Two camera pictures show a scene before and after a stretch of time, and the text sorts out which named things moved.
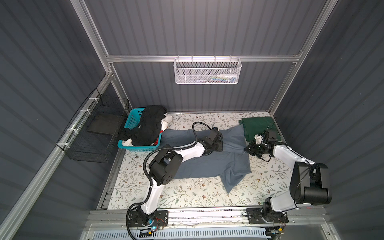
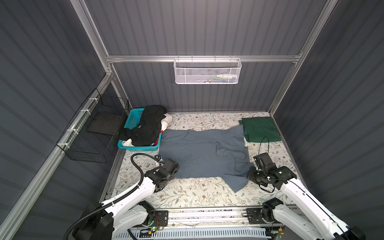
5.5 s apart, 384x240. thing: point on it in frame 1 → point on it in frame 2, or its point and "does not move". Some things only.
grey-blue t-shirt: [230, 166] does not move
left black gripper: [220, 148] → [172, 177]
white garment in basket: [166, 120] does not move
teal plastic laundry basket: [133, 119] does not move
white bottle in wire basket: [221, 76] does not move
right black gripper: [250, 149] → [250, 176]
